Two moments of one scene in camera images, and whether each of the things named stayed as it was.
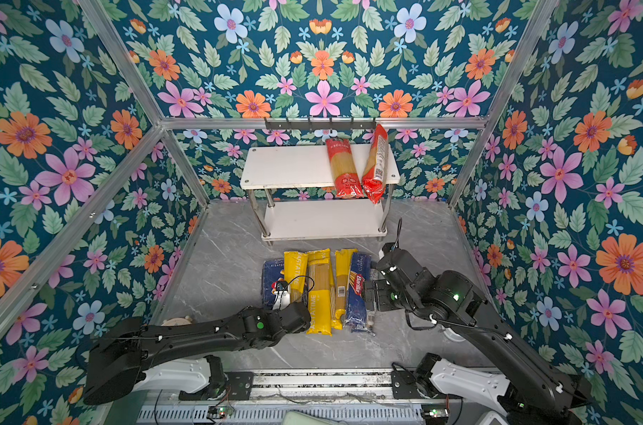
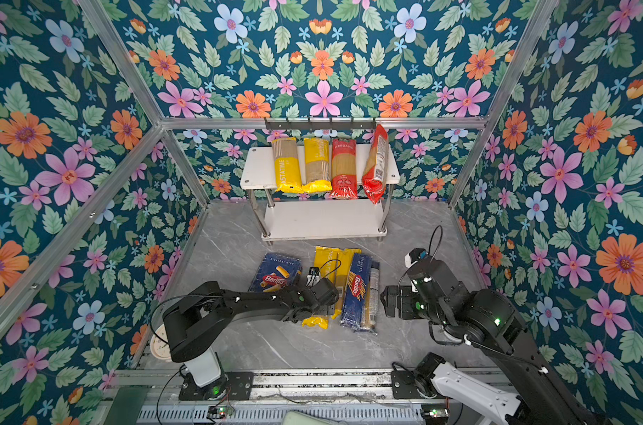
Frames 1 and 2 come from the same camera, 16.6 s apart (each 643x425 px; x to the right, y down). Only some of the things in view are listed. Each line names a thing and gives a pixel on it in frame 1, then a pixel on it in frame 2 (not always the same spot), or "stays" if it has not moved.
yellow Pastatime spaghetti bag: (320, 320) → (286, 166)
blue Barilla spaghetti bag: (356, 312) stays
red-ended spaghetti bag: (375, 170) stays
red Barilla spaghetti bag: (345, 173) stays
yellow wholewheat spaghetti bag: (296, 272) → (317, 166)
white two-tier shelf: (267, 167) stays
